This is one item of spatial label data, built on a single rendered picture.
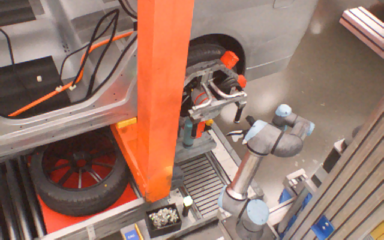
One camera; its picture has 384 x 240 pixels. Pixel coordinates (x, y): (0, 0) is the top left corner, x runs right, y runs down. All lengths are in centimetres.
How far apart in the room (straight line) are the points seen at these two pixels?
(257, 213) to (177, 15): 104
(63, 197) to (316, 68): 310
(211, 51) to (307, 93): 190
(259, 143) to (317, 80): 270
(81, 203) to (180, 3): 157
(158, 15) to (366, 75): 362
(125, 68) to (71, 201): 91
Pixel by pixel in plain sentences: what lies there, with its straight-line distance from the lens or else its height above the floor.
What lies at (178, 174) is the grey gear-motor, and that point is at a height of 40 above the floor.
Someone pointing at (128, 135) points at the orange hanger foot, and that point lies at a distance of 257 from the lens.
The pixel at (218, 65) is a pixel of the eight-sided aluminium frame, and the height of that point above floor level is 112.
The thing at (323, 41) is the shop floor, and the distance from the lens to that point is 498.
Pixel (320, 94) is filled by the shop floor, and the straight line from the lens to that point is 423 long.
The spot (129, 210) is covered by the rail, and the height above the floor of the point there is 37.
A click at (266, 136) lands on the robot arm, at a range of 173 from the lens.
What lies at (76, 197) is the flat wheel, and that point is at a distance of 255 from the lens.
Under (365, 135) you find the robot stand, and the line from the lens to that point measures 142.
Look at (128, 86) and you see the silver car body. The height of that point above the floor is 103.
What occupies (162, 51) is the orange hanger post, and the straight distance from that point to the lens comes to 150.
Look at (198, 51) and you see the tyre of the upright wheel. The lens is 244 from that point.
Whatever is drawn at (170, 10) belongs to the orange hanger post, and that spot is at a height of 194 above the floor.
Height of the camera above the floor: 272
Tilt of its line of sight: 49 degrees down
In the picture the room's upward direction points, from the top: 9 degrees clockwise
